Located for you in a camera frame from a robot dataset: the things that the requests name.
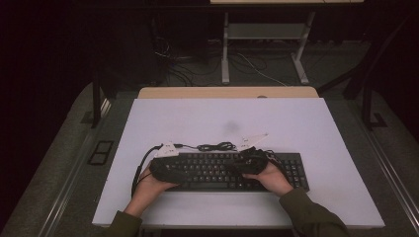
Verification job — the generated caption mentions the hand-held gripper cable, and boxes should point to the hand-held gripper cable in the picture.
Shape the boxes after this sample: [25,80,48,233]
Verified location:
[265,149,289,173]
[130,143,164,198]

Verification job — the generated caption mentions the black computer keyboard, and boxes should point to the black computer keyboard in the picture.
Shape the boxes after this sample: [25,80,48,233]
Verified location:
[171,151,310,193]

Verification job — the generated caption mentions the person's right hand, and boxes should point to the person's right hand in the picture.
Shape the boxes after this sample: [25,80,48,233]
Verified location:
[242,161,294,198]

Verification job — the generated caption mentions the right hand-held gripper cable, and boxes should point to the right hand-held gripper cable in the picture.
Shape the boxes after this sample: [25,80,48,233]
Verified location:
[265,149,289,173]

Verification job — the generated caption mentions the black metal stand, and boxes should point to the black metal stand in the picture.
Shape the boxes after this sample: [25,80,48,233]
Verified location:
[317,13,389,131]
[91,67,117,129]

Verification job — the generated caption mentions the black floor cables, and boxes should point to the black floor cables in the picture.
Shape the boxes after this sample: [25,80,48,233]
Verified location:
[153,35,222,87]

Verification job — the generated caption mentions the wooden table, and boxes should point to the wooden table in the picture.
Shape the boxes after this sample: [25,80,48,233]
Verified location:
[137,86,320,100]

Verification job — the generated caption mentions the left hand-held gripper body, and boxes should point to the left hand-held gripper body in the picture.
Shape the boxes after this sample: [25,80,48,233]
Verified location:
[149,141,186,183]

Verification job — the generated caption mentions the black floor socket plate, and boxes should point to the black floor socket plate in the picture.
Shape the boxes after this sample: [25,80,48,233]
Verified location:
[87,140,115,166]

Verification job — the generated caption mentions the black keyboard cable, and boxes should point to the black keyboard cable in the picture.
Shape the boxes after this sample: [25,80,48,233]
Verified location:
[172,141,276,156]

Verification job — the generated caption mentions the grey metal desk frame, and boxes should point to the grey metal desk frame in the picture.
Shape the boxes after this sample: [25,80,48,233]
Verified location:
[210,0,365,85]

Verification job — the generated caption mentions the person's left hand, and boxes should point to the person's left hand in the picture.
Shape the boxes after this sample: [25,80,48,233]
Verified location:
[124,166,180,218]

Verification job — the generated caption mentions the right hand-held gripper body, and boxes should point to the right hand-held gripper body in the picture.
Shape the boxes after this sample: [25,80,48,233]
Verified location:
[237,132,270,176]

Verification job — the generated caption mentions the white floor cable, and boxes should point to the white floor cable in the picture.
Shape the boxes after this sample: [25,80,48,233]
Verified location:
[236,52,288,87]

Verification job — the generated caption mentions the left hand-held gripper cable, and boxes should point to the left hand-held gripper cable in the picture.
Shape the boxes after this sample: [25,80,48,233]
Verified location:
[130,143,164,198]

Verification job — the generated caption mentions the white table board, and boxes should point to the white table board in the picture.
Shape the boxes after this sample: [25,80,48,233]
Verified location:
[92,97,385,229]

